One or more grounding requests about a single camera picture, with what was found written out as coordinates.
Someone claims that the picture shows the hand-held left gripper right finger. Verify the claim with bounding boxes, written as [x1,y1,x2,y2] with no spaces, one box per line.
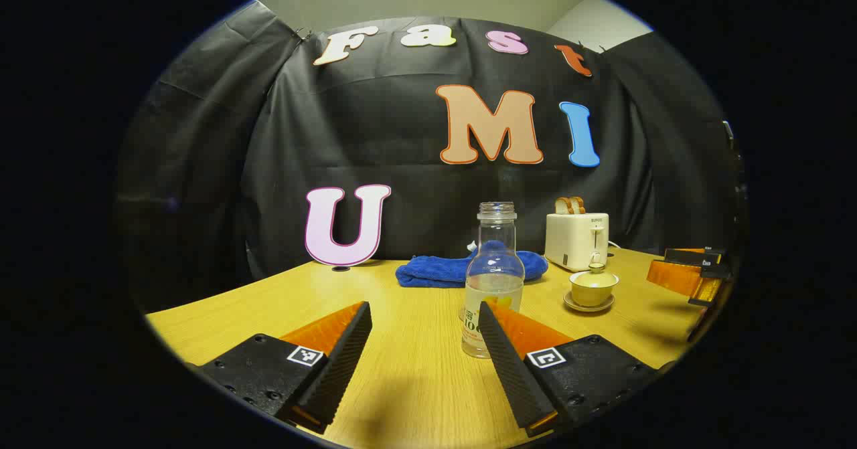
[478,300,670,438]

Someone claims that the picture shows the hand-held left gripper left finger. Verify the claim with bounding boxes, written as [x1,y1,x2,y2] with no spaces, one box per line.
[184,300,374,435]

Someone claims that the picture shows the clear glass water bottle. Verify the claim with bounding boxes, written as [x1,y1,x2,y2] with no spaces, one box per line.
[461,201,526,359]

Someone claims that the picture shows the cream ceramic teacup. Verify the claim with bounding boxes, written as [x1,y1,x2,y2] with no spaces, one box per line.
[570,282,618,307]

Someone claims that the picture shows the cream ceramic saucer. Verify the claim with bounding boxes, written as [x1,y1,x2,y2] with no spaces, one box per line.
[563,291,615,314]

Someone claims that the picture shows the cream toaster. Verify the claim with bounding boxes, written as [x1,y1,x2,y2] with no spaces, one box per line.
[544,212,610,272]

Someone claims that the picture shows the blue towel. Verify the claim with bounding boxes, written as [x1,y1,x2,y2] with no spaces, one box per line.
[395,240,549,288]

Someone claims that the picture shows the black backdrop cloth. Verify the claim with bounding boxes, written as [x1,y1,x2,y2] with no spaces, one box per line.
[114,0,744,316]

